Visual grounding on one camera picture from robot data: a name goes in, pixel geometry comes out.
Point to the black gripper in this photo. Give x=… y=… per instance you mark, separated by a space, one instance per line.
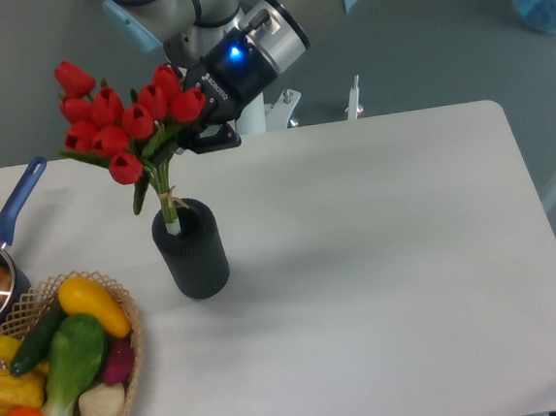
x=230 y=75

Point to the red tulip bouquet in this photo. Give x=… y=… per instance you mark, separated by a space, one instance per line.
x=128 y=141

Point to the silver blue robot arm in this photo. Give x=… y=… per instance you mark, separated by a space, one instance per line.
x=283 y=30

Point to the dark grey ribbed vase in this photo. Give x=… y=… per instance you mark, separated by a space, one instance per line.
x=195 y=257

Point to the yellow squash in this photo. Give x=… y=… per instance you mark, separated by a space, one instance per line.
x=78 y=295

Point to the dark green cucumber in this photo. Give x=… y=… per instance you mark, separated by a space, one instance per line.
x=35 y=346

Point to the green bok choy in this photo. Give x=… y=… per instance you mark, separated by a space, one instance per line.
x=75 y=356

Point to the woven wicker basket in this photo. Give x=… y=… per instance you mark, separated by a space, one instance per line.
x=36 y=301

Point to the yellow banana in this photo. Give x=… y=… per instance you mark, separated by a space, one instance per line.
x=8 y=348

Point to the white garlic bulb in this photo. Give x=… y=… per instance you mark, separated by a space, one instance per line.
x=102 y=400

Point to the yellow bell pepper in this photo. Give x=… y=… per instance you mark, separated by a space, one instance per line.
x=27 y=390

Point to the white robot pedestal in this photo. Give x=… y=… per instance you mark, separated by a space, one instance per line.
x=253 y=118

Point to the white metal base frame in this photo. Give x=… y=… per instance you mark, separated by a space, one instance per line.
x=280 y=114

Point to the white bolt post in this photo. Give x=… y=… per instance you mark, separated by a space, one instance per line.
x=354 y=109

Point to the blue handled saucepan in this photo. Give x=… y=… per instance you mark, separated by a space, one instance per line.
x=8 y=219

